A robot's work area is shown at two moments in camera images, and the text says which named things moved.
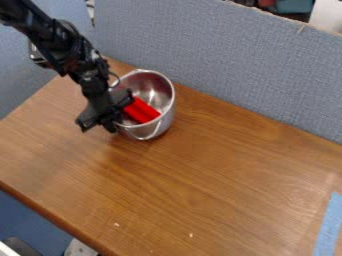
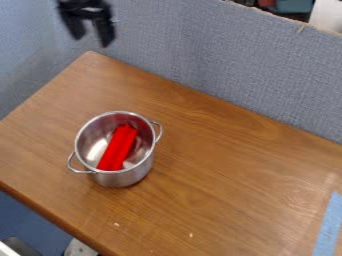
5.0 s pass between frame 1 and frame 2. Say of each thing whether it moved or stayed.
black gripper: moved
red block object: moved
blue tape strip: stayed
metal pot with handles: moved
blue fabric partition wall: stayed
